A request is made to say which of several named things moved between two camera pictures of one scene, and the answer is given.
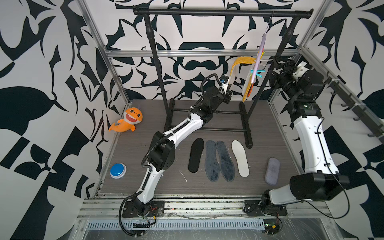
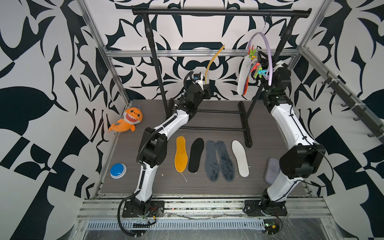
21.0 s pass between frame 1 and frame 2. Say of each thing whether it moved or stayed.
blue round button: stayed
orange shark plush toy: stayed
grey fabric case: stayed
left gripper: moved
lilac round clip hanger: moved
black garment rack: stayed
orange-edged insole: stayed
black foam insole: stayed
